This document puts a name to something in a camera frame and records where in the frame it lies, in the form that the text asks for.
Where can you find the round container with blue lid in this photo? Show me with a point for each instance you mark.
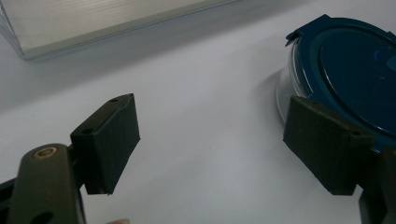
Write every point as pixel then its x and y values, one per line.
pixel 351 65

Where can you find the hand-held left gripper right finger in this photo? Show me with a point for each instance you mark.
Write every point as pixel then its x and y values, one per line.
pixel 327 146

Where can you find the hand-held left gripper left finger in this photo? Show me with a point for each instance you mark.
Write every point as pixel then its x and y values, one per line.
pixel 107 143

